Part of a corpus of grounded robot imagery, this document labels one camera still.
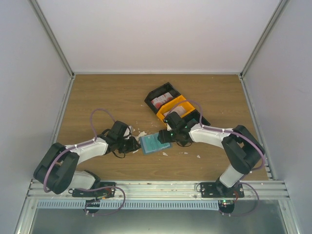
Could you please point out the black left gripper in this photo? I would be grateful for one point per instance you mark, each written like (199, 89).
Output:
(132, 147)

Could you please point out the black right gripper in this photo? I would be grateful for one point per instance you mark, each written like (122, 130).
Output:
(164, 138)

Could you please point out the teal leather card holder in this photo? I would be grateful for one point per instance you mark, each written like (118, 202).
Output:
(154, 143)

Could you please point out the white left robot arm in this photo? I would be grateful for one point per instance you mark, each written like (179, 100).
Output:
(57, 171)

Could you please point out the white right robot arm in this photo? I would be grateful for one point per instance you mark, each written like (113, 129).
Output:
(243, 151)

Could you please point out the pink white card stack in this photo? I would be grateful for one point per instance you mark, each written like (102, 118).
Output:
(180, 110)

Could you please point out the red white card stack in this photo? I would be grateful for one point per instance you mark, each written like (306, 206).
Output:
(160, 100)

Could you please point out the black storage bin with cards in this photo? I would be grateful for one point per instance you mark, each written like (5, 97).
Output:
(167, 87)

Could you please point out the black storage bin with holders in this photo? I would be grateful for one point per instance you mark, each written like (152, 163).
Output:
(195, 115)

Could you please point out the yellow storage bin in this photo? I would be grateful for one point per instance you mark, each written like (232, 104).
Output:
(180, 100)

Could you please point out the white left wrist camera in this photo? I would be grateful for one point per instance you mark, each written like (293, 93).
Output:
(128, 132)

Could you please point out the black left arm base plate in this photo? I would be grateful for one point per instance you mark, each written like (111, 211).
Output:
(94, 197)

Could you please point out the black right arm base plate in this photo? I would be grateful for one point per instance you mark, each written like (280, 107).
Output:
(226, 197)

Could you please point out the grey slotted cable duct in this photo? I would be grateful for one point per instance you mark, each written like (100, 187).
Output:
(130, 204)

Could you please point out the aluminium mounting rail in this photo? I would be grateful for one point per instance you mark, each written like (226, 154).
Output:
(176, 190)

